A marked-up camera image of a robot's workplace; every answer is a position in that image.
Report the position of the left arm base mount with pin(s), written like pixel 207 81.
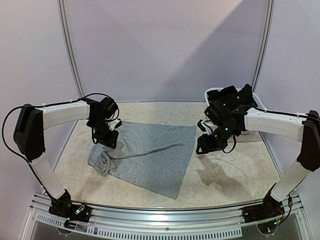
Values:
pixel 71 210

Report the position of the aluminium corner post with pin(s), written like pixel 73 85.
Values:
pixel 264 42
pixel 69 47

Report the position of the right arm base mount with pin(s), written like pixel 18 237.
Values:
pixel 265 210

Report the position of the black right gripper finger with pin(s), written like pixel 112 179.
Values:
pixel 201 147
pixel 202 125

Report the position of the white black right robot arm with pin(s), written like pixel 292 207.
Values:
pixel 302 127

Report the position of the grey t-shirt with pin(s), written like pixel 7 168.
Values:
pixel 151 156

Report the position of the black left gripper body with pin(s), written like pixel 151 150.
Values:
pixel 102 134

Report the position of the black garment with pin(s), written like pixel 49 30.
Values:
pixel 231 98

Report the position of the aluminium front rail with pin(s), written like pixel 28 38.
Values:
pixel 119 223

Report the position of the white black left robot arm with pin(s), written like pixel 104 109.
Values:
pixel 102 118

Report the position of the translucent white laundry basket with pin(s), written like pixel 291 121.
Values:
pixel 236 120

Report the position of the aluminium left corner post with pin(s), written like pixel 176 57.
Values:
pixel 69 47

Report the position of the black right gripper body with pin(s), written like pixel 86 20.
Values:
pixel 208 143

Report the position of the aluminium right corner post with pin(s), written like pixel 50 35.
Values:
pixel 264 42

